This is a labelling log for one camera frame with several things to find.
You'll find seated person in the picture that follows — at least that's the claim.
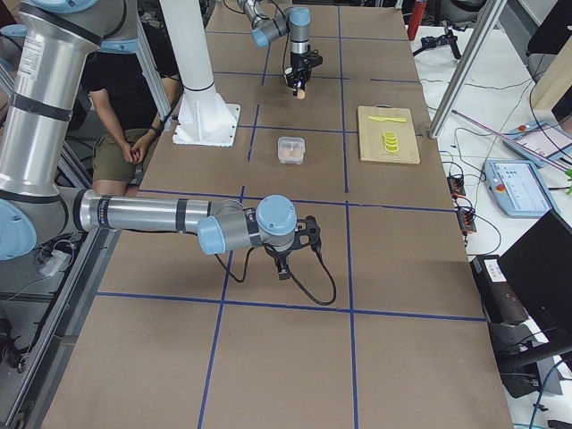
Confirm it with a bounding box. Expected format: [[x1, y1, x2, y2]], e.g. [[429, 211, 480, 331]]
[[81, 51, 164, 196]]

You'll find black computer box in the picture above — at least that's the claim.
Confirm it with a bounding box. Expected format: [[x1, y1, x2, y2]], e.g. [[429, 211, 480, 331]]
[[470, 255, 528, 326]]

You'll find orange black connector block far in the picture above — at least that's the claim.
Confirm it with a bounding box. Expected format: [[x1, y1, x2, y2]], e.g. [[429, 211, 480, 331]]
[[447, 175, 466, 198]]

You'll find black monitor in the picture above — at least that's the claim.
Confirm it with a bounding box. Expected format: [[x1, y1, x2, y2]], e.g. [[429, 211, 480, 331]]
[[498, 210, 571, 340]]

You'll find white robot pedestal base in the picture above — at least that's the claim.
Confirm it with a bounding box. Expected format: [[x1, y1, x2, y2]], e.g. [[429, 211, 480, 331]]
[[161, 0, 240, 147]]

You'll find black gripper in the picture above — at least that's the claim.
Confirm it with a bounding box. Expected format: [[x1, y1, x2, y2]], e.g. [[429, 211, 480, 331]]
[[264, 215, 321, 281], [284, 50, 323, 97]]

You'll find blue teach pendant far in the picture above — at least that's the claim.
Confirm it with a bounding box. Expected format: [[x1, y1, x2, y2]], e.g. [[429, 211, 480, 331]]
[[505, 121, 571, 161]]

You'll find clear plastic egg box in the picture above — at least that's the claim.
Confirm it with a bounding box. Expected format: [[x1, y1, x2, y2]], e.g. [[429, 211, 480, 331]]
[[277, 136, 306, 164]]

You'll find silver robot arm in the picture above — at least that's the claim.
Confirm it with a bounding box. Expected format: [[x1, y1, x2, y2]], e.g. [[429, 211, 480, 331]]
[[237, 1, 323, 99], [1, 1, 321, 280]]

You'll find white power strip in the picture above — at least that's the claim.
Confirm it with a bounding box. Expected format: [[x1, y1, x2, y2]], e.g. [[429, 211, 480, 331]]
[[38, 249, 69, 277]]

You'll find aluminium frame post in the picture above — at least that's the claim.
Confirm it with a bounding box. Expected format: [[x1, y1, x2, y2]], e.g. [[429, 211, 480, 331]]
[[428, 0, 507, 139]]

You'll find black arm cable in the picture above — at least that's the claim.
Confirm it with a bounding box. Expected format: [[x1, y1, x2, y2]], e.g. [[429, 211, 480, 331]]
[[212, 243, 337, 307]]

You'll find yellow plastic knife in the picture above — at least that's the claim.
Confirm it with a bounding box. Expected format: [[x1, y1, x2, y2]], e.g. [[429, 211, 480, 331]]
[[367, 115, 407, 123]]

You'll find orange black connector block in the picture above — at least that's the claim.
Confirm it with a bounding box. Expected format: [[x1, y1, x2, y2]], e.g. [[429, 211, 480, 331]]
[[447, 175, 466, 198], [456, 206, 476, 235]]

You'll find blue teach pendant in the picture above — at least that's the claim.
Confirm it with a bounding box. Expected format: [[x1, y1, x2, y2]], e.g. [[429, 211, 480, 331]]
[[505, 121, 571, 161], [484, 159, 559, 218]]

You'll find bamboo cutting board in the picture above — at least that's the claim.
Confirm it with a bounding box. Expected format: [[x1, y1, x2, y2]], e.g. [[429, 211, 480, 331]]
[[357, 105, 420, 164]]

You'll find blue teach pendant near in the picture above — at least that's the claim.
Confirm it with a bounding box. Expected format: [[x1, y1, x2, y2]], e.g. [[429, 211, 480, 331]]
[[484, 159, 559, 218]]

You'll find orange black connector block near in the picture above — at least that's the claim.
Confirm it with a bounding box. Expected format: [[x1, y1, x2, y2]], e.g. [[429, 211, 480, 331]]
[[456, 206, 476, 235]]

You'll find black camera tripod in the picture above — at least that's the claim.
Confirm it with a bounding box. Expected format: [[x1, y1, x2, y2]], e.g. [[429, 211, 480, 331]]
[[413, 23, 467, 60]]

